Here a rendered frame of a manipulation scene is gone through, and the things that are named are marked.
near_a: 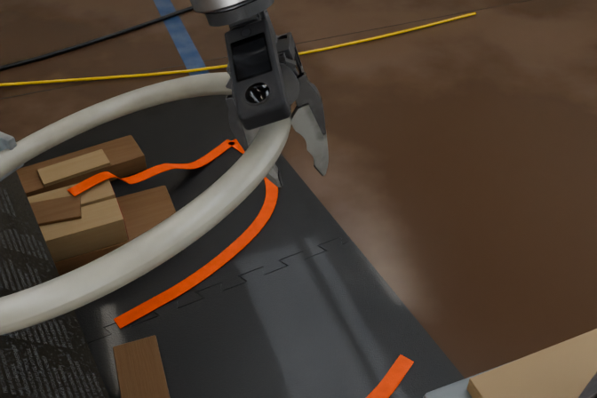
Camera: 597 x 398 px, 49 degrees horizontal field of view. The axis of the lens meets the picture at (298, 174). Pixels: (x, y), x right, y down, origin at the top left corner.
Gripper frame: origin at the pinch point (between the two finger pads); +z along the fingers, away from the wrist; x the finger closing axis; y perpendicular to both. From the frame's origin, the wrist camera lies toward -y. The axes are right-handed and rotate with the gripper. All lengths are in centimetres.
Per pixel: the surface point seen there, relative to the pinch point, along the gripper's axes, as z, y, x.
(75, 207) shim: 50, 114, 95
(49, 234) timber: 52, 104, 101
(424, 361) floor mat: 111, 76, -1
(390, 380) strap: 108, 69, 9
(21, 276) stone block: 25, 37, 66
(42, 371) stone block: 32, 15, 57
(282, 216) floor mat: 87, 136, 37
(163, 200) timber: 66, 132, 75
